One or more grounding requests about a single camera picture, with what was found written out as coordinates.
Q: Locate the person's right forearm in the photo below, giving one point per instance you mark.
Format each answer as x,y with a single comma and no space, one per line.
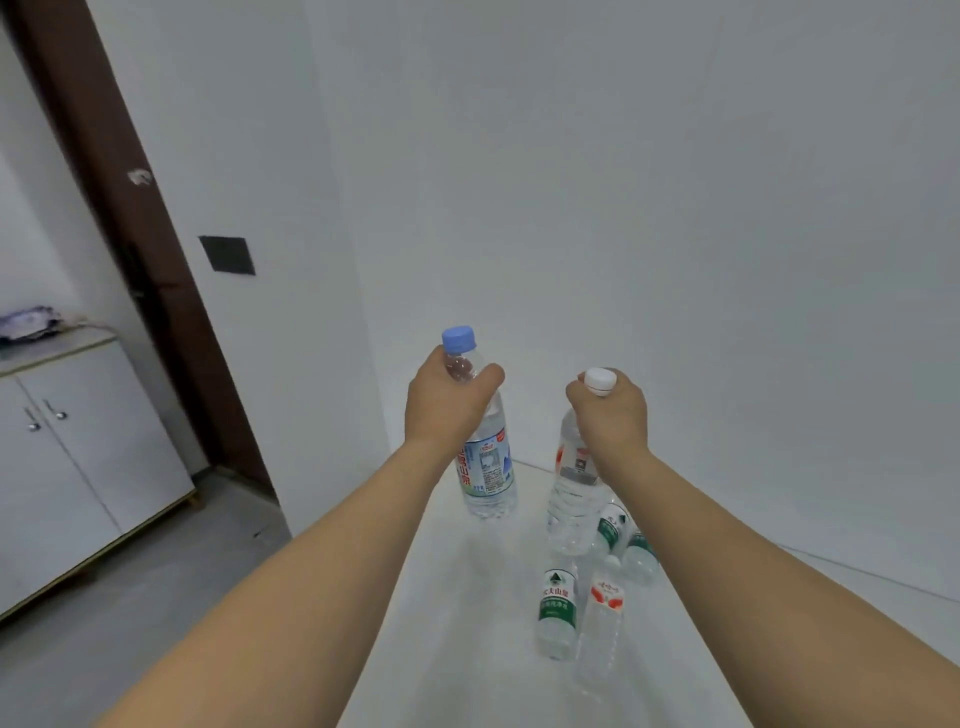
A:
750,600

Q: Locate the blue cap water bottle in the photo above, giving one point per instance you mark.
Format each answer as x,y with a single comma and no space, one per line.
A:
489,469

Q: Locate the green label water bottle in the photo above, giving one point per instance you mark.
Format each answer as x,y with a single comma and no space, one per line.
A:
612,529
557,611
642,561

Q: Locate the person's left forearm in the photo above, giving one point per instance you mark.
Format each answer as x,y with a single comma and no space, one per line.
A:
300,600

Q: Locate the crumpled bag clutter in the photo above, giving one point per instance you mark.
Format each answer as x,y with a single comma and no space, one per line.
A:
28,322

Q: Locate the red label water bottle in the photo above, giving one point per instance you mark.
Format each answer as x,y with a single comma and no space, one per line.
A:
602,637

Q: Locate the white cap water bottle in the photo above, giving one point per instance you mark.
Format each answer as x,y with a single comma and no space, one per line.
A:
574,510

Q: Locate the black wall switch plate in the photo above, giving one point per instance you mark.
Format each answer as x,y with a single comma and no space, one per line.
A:
227,256

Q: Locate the person's left hand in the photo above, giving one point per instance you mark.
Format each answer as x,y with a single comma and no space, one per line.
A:
439,412

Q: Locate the brown door frame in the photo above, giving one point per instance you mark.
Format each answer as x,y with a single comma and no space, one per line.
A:
127,225

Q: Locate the person's right hand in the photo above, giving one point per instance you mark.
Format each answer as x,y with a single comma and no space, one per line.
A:
619,427

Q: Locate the person's left thumb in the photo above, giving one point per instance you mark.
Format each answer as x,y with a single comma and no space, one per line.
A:
484,379

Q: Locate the white cabinet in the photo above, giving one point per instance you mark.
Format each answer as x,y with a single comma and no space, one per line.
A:
82,480

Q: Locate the person's right thumb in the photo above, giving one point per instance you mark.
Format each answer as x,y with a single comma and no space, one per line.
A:
579,391

